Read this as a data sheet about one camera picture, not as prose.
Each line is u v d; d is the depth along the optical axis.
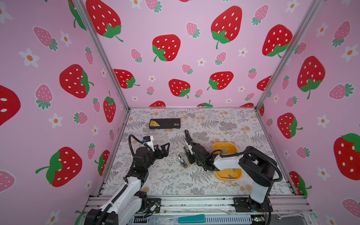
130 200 0.53
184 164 0.88
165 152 0.75
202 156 0.70
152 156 0.70
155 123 1.07
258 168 0.48
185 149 0.92
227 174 0.83
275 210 0.73
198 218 0.70
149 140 0.74
